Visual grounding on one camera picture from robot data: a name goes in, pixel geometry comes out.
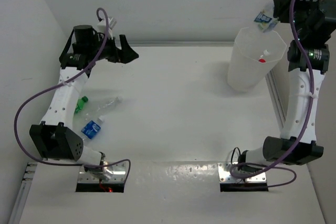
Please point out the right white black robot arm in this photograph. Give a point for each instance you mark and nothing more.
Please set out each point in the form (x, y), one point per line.
(314, 22)

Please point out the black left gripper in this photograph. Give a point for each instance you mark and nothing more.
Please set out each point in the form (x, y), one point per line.
(124, 55)

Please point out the clear unlabelled plastic bottle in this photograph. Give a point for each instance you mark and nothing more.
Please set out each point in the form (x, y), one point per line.
(102, 107)

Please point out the aluminium frame rail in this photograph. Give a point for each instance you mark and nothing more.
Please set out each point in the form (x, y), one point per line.
(31, 166)

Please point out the blue label small bottle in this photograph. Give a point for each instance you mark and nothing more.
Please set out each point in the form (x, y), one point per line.
(93, 127)

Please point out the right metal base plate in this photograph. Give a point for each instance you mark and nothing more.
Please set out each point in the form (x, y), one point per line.
(226, 178)

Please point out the metal base plate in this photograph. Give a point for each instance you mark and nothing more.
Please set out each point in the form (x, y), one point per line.
(108, 175)
(226, 178)

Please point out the blue white label clear bottle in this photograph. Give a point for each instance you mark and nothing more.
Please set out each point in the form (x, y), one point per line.
(264, 21)

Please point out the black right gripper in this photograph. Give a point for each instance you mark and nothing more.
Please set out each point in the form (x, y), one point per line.
(283, 7)

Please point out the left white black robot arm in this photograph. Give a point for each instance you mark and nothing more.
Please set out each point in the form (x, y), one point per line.
(54, 137)

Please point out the white translucent plastic bin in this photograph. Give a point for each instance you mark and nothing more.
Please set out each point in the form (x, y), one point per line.
(245, 71)

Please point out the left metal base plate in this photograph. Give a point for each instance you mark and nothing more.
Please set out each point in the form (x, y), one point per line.
(108, 175)

